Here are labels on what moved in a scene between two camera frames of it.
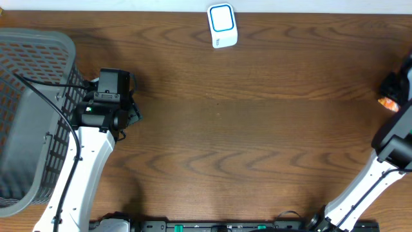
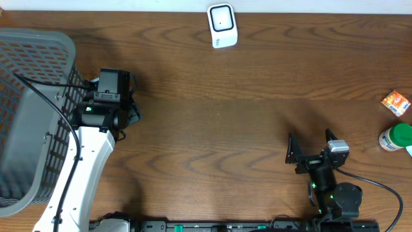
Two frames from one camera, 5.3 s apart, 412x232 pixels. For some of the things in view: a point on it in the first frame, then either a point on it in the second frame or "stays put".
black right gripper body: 398,86 to 309,162
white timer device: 223,25 stays put
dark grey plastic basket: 34,133 stays put
